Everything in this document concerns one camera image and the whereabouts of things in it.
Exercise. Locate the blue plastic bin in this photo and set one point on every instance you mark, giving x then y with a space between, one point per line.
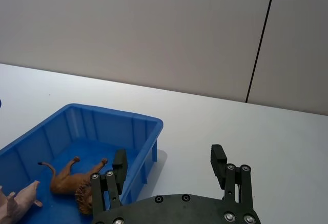
84 126

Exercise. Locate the pink pig toy figure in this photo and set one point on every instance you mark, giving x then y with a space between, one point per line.
23 198

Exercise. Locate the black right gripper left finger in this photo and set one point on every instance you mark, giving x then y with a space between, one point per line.
120 168

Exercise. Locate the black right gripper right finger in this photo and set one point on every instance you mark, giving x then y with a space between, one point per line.
217 165

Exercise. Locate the brown lion toy figure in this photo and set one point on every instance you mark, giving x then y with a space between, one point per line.
68 183

